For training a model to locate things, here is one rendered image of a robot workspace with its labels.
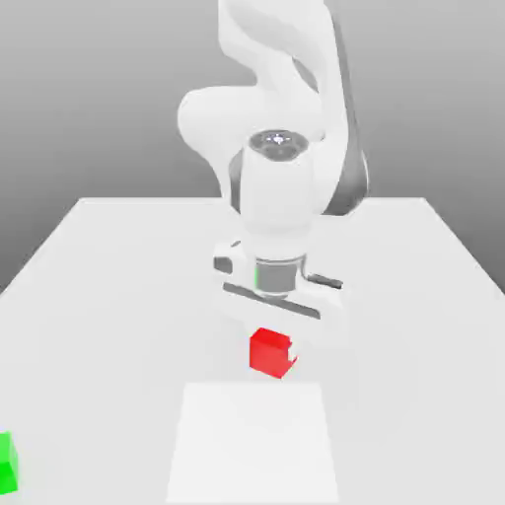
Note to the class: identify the small red cube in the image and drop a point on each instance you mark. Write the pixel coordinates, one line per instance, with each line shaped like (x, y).
(268, 355)

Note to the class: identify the small green cube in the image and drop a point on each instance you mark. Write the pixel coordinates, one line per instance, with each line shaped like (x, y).
(8, 465)

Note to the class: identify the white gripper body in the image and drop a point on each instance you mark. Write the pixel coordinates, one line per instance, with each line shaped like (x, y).
(276, 311)

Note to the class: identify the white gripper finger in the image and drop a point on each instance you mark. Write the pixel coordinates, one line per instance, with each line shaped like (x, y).
(294, 349)

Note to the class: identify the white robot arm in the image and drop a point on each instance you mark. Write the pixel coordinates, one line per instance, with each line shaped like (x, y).
(276, 189)

